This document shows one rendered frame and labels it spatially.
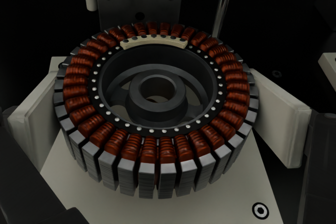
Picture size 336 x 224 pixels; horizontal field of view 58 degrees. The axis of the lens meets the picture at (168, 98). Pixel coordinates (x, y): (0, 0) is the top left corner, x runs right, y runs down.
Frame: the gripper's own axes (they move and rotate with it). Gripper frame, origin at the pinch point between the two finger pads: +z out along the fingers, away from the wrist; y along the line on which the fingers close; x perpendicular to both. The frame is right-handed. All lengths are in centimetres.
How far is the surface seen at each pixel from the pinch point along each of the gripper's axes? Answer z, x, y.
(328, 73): 8.5, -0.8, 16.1
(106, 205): -1.6, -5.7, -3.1
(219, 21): 7.3, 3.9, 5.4
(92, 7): 13.5, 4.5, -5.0
